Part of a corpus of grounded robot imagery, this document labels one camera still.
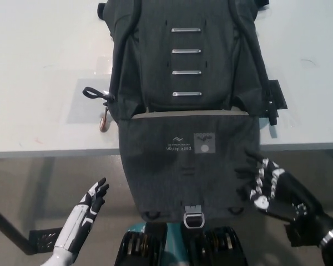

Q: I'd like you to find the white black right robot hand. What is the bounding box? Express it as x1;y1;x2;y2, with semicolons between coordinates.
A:
234;148;309;223

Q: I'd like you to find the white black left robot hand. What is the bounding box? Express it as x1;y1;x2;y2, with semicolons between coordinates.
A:
54;177;110;253

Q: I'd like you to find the dark grey flap backpack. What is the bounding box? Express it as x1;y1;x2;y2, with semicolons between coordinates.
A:
82;0;279;229

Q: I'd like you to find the black floor foot plate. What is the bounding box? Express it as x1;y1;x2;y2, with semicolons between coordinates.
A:
284;223;322;248
28;228;63;254

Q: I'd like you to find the black table leg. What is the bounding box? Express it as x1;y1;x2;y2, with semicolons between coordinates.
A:
0;200;34;255

